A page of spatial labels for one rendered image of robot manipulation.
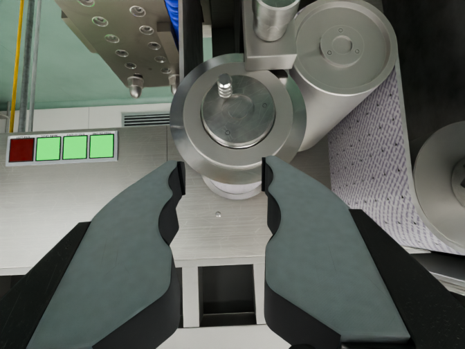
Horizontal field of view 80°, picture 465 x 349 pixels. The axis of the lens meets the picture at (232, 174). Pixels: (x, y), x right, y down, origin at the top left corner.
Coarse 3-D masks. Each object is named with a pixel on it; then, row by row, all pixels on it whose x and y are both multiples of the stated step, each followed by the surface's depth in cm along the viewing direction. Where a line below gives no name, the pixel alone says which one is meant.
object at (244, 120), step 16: (240, 80) 29; (256, 80) 29; (208, 96) 28; (240, 96) 29; (256, 96) 28; (272, 96) 28; (208, 112) 28; (224, 112) 28; (240, 112) 28; (256, 112) 28; (272, 112) 28; (208, 128) 28; (224, 128) 28; (240, 128) 28; (256, 128) 28; (224, 144) 28; (240, 144) 28; (256, 144) 29
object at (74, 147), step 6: (66, 138) 63; (72, 138) 63; (78, 138) 63; (84, 138) 63; (66, 144) 63; (72, 144) 63; (78, 144) 63; (84, 144) 63; (66, 150) 63; (72, 150) 62; (78, 150) 62; (84, 150) 62; (66, 156) 62; (72, 156) 62; (78, 156) 62; (84, 156) 62
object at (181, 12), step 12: (180, 0) 33; (192, 0) 43; (180, 12) 33; (192, 12) 42; (180, 24) 32; (192, 24) 42; (180, 36) 32; (192, 36) 41; (180, 48) 32; (192, 48) 40; (180, 60) 32; (192, 60) 40; (180, 72) 31
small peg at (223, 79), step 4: (220, 76) 26; (224, 76) 26; (228, 76) 26; (220, 80) 26; (224, 80) 26; (228, 80) 26; (220, 84) 26; (224, 84) 25; (228, 84) 26; (220, 88) 26; (224, 88) 26; (228, 88) 26; (220, 92) 27; (224, 92) 27; (228, 92) 27; (220, 96) 28; (224, 96) 28; (228, 96) 28
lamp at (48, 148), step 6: (42, 138) 63; (48, 138) 63; (54, 138) 63; (42, 144) 63; (48, 144) 63; (54, 144) 63; (42, 150) 63; (48, 150) 63; (54, 150) 63; (42, 156) 62; (48, 156) 62; (54, 156) 62
